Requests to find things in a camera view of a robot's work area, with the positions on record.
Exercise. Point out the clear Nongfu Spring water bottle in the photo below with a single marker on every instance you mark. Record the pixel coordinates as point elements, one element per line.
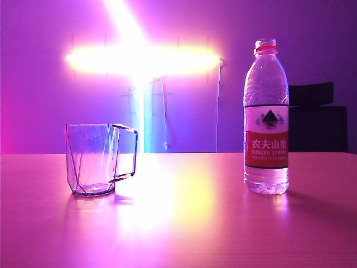
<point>266,145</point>

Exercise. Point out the clear faceted glass mug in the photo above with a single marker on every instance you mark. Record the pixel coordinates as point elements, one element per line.
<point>89,156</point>

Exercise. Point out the vertical glowing LED strip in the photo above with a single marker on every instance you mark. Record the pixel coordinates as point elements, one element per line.
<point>147,120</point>

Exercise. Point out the horizontal glowing LED strip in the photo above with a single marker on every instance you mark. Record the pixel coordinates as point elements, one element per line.
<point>139,59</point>

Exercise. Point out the diagonal glowing LED strip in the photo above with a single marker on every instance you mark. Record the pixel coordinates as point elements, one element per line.
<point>122,16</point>

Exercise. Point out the black office chair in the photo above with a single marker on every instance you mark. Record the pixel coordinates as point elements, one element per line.
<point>318,128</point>

